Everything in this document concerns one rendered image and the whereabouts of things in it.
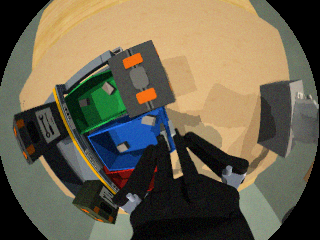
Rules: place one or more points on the blue bin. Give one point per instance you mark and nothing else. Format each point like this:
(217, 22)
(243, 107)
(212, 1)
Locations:
(137, 135)

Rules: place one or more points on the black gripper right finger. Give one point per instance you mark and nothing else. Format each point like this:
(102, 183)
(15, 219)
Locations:
(233, 169)

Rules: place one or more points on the dark grey metal shelf rack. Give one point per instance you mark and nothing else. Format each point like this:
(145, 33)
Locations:
(64, 158)

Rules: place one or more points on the green open bin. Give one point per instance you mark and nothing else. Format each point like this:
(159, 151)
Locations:
(102, 105)

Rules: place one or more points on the red open bin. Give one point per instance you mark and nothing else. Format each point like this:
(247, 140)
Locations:
(119, 178)

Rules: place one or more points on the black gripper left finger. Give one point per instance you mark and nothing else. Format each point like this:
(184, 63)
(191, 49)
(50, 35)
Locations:
(136, 187)

